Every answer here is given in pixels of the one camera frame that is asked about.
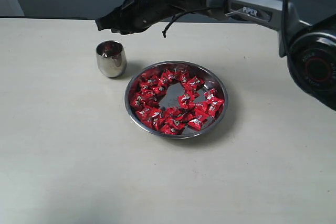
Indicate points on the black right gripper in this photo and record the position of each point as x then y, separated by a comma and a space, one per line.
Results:
136, 16

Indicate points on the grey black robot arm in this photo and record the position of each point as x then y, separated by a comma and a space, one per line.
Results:
305, 28

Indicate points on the stainless steel cup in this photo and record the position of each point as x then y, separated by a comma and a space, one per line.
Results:
111, 59

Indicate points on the round stainless steel plate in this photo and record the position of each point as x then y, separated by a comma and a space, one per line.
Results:
165, 97

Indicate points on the red wrapped candy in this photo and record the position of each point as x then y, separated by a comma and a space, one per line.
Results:
197, 123
137, 102
209, 95
175, 124
213, 105
184, 77
194, 84

